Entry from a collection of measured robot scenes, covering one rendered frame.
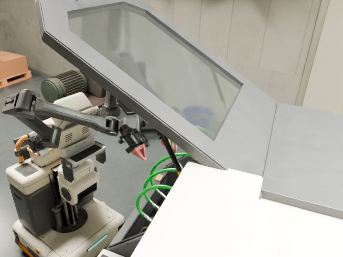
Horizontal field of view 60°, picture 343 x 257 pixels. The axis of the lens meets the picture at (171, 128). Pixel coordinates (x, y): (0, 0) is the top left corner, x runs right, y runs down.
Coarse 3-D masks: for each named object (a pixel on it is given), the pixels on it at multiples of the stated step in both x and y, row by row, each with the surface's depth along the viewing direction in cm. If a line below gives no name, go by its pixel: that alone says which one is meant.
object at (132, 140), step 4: (132, 132) 146; (124, 136) 145; (128, 136) 143; (132, 136) 144; (136, 136) 146; (128, 140) 143; (132, 140) 143; (136, 140) 144; (128, 144) 145; (132, 144) 142; (136, 144) 140; (128, 148) 145
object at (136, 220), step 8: (160, 184) 174; (152, 192) 167; (144, 200) 161; (152, 200) 168; (136, 208) 156; (144, 208) 157; (152, 208) 170; (136, 216) 150; (128, 224) 146; (136, 224) 152; (120, 232) 141; (128, 232) 142; (136, 232) 154; (112, 240) 137; (120, 240) 137
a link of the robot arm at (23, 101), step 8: (8, 96) 126; (16, 96) 123; (24, 96) 122; (32, 96) 125; (8, 104) 124; (16, 104) 121; (24, 104) 121; (8, 112) 124; (24, 120) 134; (32, 120) 136; (40, 120) 143; (32, 128) 143; (40, 128) 143; (48, 128) 150; (56, 128) 158; (40, 136) 151; (48, 136) 151; (48, 144) 155; (56, 144) 156
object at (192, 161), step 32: (192, 160) 90; (192, 192) 78; (224, 192) 78; (256, 192) 78; (160, 224) 68; (192, 224) 68; (224, 224) 68; (160, 256) 60; (192, 256) 61; (224, 256) 61
